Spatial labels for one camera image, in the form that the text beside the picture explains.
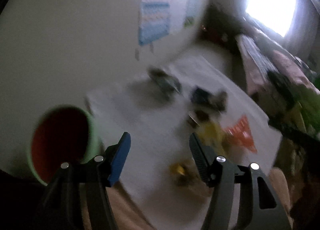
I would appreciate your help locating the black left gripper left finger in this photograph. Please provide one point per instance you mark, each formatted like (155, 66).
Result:
(63, 202)

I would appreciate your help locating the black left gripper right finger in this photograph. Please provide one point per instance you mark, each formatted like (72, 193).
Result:
(259, 204)

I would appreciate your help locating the orange plastic wrapper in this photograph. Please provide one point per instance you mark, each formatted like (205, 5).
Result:
(240, 134)

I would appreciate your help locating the green red trash bin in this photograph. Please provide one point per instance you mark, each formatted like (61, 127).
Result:
(65, 133)

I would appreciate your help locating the yellow paper box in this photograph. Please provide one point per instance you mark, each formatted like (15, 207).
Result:
(185, 173)

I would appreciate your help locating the dark blue snack bag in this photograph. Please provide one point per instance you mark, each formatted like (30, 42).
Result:
(217, 101)

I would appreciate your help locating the pink plaid bedding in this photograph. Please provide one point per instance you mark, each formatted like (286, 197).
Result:
(275, 79)

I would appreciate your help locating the white cloth mat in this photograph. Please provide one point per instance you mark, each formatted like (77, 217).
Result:
(160, 137)

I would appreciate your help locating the crumpled grey blue wrapper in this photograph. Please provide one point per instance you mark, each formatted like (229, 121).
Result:
(168, 84)

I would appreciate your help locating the bright window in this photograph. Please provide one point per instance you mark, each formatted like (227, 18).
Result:
(276, 15)

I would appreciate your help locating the blue wall poster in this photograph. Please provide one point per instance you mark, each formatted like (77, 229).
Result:
(154, 20)

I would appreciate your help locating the small green wall poster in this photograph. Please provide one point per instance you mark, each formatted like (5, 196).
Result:
(191, 12)

